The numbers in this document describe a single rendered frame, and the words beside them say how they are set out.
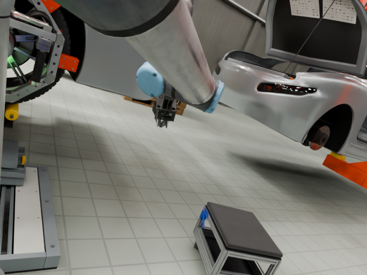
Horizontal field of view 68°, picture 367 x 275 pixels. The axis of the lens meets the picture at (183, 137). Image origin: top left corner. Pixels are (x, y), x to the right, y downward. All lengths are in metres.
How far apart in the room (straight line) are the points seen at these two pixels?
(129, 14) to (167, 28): 0.08
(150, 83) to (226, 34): 11.06
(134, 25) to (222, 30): 11.37
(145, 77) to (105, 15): 0.51
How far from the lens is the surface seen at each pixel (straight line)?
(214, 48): 11.51
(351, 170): 3.85
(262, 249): 1.58
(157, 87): 0.73
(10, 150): 1.91
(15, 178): 1.81
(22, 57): 1.76
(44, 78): 1.57
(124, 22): 0.25
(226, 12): 11.66
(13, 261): 1.43
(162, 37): 0.32
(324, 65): 4.09
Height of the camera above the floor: 1.06
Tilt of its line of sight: 14 degrees down
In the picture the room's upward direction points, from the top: 22 degrees clockwise
